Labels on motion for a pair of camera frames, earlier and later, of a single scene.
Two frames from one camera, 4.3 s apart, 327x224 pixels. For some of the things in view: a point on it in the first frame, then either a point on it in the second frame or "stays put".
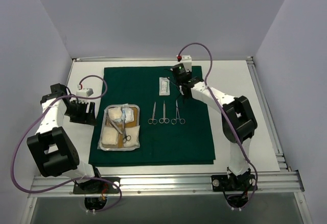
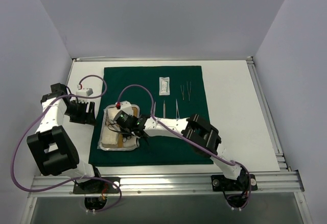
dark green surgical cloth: [173, 130] stays put
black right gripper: [184, 78] -> [139, 132]
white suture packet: [164, 86] stays put
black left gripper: [82, 112] stays put
